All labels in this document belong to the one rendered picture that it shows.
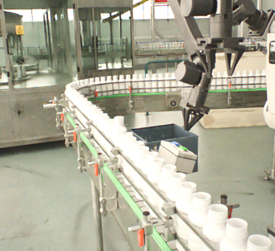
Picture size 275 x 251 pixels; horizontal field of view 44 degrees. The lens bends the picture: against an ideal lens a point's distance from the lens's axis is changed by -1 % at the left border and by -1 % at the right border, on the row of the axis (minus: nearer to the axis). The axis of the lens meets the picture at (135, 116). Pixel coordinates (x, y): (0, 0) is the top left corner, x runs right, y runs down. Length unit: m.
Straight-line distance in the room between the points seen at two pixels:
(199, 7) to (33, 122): 4.05
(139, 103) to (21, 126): 2.10
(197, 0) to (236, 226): 0.50
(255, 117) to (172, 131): 3.74
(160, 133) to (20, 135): 2.90
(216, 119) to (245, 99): 2.41
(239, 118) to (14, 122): 3.47
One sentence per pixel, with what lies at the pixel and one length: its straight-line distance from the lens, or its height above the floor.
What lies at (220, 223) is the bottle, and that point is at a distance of 0.70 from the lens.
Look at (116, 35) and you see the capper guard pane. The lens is 6.80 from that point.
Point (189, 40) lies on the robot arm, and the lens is 1.20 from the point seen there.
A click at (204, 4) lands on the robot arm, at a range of 0.85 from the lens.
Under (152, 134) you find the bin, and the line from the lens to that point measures 2.14.
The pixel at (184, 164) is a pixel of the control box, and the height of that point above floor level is 1.07.
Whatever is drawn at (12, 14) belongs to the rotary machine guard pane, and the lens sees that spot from 4.64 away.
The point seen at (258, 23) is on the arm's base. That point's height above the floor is 1.54.
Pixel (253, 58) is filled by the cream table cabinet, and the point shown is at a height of 1.10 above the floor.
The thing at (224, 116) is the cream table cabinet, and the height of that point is 0.19.
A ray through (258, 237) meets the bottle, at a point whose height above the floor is 1.16.
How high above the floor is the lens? 1.50
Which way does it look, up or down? 13 degrees down
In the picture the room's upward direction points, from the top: 2 degrees counter-clockwise
